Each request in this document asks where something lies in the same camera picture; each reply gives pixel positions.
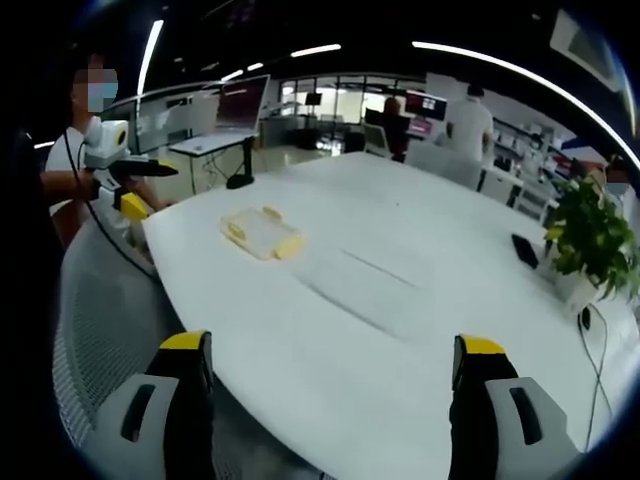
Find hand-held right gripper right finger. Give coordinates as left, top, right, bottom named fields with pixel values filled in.
left=448, top=333, right=587, bottom=480

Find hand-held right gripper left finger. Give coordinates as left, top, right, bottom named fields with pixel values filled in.
left=82, top=328, right=217, bottom=480

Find glass partition panel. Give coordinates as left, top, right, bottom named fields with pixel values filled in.
left=115, top=92, right=195, bottom=154

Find white side table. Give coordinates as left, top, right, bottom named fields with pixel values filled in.
left=168, top=132, right=260, bottom=197

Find black stand with base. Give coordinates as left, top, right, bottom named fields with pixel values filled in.
left=225, top=133, right=257, bottom=191

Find grey mesh office chair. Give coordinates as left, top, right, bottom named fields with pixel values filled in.
left=52, top=214, right=221, bottom=480

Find large monitor screen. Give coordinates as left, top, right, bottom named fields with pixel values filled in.
left=215, top=74, right=272, bottom=135

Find clear plastic container yellow clips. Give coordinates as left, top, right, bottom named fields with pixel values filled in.
left=219, top=205, right=306, bottom=262

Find white plant pot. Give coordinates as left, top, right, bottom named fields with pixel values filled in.
left=563, top=272, right=609, bottom=315

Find black phone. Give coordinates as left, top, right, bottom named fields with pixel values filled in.
left=510, top=233, right=541, bottom=270

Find green potted plant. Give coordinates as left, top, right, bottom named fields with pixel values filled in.
left=543, top=174, right=640, bottom=302

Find white office chair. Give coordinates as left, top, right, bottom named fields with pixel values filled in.
left=362, top=122, right=394, bottom=158

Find white low cabinet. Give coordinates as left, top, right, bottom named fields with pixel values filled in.
left=479, top=167, right=559, bottom=224

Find grey padded chair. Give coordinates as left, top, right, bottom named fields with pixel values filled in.
left=405, top=142, right=485, bottom=192

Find storage shelf with boxes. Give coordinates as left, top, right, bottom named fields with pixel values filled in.
left=492, top=117, right=576, bottom=174

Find pink lit monitor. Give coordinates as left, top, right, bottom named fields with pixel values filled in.
left=404, top=91, right=449, bottom=122

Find ceiling air vent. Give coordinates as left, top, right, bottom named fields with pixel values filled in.
left=549, top=8, right=627, bottom=92

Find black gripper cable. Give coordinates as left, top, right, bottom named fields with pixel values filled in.
left=62, top=127, right=159, bottom=280

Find thin black cable with plug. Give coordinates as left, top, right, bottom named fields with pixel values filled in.
left=577, top=303, right=617, bottom=451

